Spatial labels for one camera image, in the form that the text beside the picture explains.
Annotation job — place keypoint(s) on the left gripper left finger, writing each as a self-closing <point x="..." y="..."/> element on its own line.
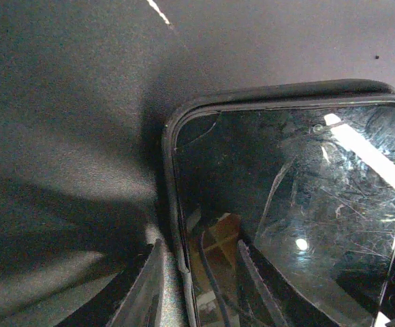
<point x="132" y="298"/>

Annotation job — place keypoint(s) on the black magsafe phone case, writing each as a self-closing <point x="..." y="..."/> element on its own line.
<point x="286" y="204"/>

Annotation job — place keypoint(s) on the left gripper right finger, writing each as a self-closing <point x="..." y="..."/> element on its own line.
<point x="265" y="298"/>

